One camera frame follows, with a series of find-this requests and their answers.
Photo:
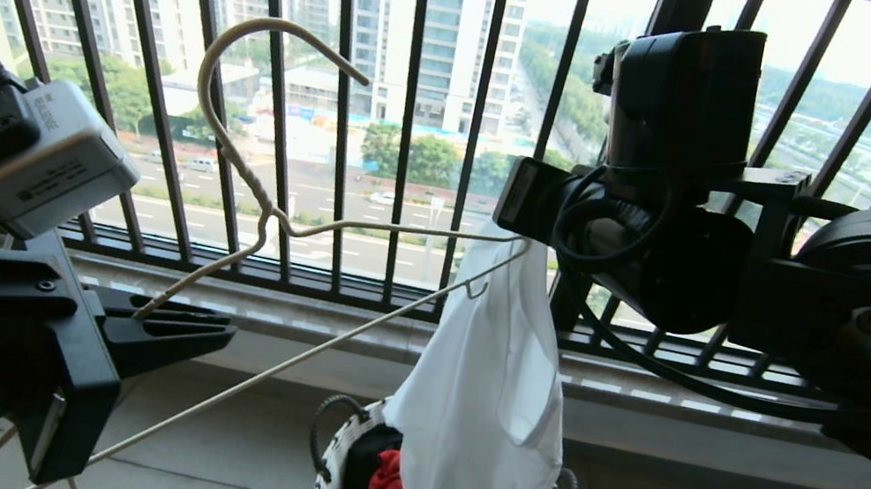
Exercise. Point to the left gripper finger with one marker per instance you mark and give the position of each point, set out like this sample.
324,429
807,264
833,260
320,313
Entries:
153,347
155,308

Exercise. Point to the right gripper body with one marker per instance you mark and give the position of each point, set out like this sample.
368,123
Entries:
664,267

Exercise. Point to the white garment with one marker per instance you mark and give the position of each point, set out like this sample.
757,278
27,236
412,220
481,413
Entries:
480,396

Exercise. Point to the black and white laundry basket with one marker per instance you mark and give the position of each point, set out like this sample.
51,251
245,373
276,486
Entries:
328,477

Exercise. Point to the black garment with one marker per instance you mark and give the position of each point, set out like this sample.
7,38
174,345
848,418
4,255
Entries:
365,465

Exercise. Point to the black metal balcony railing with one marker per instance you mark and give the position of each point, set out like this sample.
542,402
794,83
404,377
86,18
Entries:
304,280

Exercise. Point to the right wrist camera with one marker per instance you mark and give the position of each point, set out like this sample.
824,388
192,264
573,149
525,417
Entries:
680,100

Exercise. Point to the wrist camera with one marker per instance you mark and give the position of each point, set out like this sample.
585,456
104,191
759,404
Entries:
56,160
680,100

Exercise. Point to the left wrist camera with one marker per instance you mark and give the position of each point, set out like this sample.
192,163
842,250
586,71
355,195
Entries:
56,160

